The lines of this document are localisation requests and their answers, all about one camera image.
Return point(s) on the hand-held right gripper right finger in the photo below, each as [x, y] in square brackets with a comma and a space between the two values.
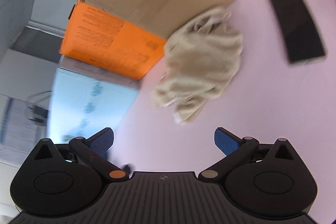
[225, 141]

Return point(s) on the beige cloth garment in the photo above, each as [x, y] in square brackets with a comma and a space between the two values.
[202, 64]

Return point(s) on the black flat phone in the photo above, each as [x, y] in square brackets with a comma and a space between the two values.
[298, 26]

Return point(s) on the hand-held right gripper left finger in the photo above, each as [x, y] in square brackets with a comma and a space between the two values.
[101, 141]

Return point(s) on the light blue printed box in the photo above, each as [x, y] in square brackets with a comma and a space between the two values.
[78, 98]

